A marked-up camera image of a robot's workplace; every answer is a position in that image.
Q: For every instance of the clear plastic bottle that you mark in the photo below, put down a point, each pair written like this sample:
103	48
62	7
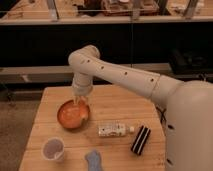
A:
114	129

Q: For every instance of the orange ceramic bowl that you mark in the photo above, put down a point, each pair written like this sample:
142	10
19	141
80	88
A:
68	115

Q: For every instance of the black device on shelf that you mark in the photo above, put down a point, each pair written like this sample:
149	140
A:
191	62

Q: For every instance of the black white striped block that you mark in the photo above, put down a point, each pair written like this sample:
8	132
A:
140	140

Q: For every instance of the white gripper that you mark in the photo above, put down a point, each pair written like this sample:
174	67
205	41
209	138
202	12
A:
81	90

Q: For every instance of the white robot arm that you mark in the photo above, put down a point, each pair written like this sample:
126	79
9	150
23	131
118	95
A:
188	105

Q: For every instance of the blue cloth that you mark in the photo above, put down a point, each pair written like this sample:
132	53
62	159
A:
93	159

